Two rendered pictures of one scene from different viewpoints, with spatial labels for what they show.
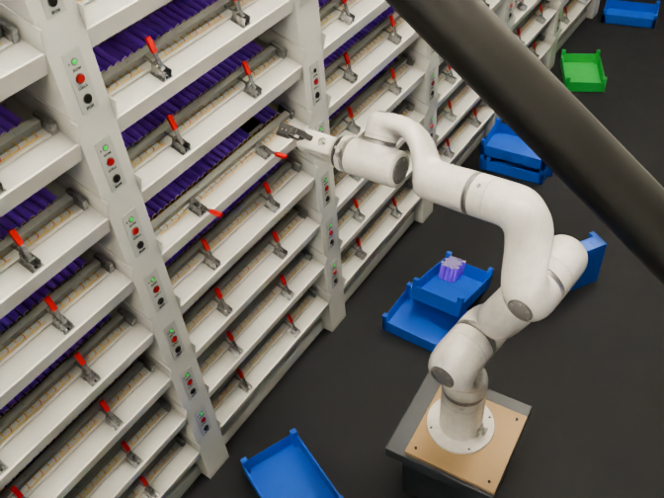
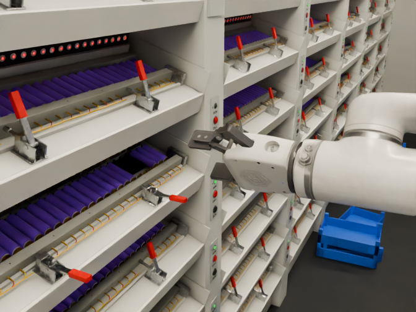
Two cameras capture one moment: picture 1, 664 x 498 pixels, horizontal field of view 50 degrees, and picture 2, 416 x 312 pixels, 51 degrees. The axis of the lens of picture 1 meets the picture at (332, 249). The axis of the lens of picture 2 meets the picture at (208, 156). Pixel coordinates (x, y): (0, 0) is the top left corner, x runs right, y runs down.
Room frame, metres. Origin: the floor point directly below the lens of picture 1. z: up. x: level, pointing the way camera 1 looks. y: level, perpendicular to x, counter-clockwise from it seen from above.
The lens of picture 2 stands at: (0.79, 0.18, 1.35)
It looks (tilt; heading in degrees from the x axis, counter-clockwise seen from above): 22 degrees down; 350
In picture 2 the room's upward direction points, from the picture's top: straight up
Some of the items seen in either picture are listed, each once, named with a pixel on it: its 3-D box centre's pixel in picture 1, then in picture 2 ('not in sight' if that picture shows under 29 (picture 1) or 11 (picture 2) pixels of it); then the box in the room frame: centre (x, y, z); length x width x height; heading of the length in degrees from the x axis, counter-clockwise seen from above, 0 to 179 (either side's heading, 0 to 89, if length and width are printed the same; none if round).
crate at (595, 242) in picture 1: (562, 269); not in sight; (1.81, -0.86, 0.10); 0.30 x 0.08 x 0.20; 109
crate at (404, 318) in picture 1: (430, 320); not in sight; (1.68, -0.34, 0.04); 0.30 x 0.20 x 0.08; 52
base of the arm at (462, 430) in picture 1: (461, 406); not in sight; (1.08, -0.31, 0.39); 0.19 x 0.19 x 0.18
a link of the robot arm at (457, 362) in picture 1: (459, 368); not in sight; (1.05, -0.29, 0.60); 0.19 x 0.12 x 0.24; 136
